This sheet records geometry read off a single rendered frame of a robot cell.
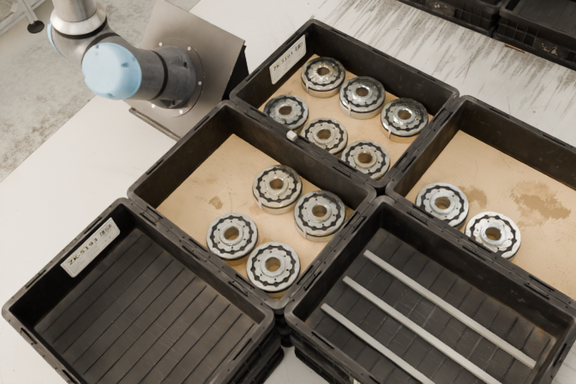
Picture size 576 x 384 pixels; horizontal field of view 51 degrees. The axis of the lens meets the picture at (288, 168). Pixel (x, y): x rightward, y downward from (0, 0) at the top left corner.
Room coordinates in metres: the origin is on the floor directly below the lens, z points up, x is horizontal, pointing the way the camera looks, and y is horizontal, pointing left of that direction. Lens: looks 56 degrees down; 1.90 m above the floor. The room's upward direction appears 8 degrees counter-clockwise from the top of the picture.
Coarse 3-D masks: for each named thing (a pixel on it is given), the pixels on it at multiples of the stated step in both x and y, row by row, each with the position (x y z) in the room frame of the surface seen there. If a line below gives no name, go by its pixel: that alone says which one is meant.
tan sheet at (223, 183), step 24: (240, 144) 0.81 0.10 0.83; (216, 168) 0.75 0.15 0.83; (240, 168) 0.74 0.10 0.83; (192, 192) 0.70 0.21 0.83; (216, 192) 0.69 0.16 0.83; (240, 192) 0.68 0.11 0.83; (168, 216) 0.65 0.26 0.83; (192, 216) 0.64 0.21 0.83; (216, 216) 0.63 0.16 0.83; (264, 216) 0.61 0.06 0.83; (288, 216) 0.61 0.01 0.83; (264, 240) 0.56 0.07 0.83; (288, 240) 0.55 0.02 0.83; (240, 264) 0.52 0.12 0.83
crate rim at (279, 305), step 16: (208, 112) 0.83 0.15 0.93; (240, 112) 0.81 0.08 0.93; (192, 128) 0.79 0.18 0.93; (272, 128) 0.76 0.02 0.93; (176, 144) 0.75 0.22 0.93; (288, 144) 0.72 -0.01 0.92; (160, 160) 0.72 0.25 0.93; (320, 160) 0.66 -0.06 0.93; (144, 176) 0.69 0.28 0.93; (352, 176) 0.62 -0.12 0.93; (128, 192) 0.66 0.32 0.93; (368, 192) 0.58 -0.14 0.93; (144, 208) 0.61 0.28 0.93; (352, 224) 0.51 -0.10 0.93; (192, 240) 0.53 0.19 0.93; (336, 240) 0.49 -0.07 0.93; (208, 256) 0.49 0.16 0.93; (320, 256) 0.46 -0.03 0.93; (224, 272) 0.46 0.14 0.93; (304, 272) 0.43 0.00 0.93; (256, 288) 0.42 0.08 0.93; (272, 304) 0.38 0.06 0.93
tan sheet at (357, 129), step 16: (304, 64) 1.02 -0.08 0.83; (288, 80) 0.97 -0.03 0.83; (272, 96) 0.93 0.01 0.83; (304, 96) 0.92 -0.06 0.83; (336, 96) 0.90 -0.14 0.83; (320, 112) 0.86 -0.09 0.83; (336, 112) 0.85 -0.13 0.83; (352, 128) 0.80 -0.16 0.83; (368, 128) 0.80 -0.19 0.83; (384, 144) 0.75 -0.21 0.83; (400, 144) 0.74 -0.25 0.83
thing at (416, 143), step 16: (336, 32) 1.01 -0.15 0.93; (368, 48) 0.94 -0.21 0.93; (400, 64) 0.88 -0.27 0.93; (432, 80) 0.83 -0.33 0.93; (256, 112) 0.81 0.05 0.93; (288, 128) 0.75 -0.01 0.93; (432, 128) 0.70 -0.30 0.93; (304, 144) 0.71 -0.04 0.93; (416, 144) 0.67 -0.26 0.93; (336, 160) 0.66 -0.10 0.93; (368, 176) 0.61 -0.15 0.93; (384, 176) 0.61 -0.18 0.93
